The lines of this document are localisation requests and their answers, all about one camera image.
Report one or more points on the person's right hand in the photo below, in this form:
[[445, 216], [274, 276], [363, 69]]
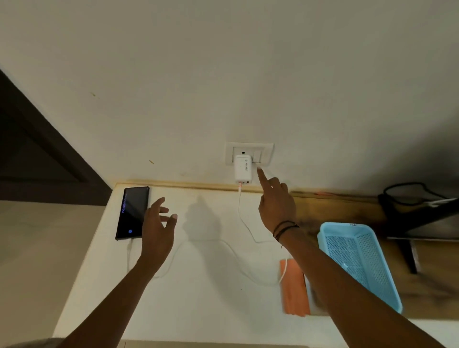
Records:
[[276, 208]]

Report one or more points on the person's left hand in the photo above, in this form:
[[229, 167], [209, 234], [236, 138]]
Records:
[[154, 236]]

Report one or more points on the orange notebook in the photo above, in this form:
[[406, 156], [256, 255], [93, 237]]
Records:
[[294, 290]]

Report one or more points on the person's right forearm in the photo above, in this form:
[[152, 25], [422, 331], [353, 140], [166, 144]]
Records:
[[340, 286]]

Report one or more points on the black wrist band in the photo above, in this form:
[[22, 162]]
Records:
[[285, 227]]

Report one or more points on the black smartphone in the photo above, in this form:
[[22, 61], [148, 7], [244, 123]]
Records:
[[132, 211]]

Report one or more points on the black stand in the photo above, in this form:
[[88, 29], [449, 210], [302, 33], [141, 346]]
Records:
[[412, 218]]

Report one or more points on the person's left forearm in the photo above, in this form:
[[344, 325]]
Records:
[[118, 297]]

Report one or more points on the white wall socket plate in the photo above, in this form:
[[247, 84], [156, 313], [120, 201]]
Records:
[[265, 150]]

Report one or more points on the dark wooden door frame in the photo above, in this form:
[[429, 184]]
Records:
[[39, 157]]

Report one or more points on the blue plastic basket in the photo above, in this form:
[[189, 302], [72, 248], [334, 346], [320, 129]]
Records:
[[362, 258]]

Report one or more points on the wooden edge strip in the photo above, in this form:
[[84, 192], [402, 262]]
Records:
[[200, 186]]

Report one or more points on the person's left thumb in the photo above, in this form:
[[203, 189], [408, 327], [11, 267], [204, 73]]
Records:
[[171, 223]]

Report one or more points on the white charger adapter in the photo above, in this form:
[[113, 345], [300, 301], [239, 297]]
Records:
[[243, 168]]

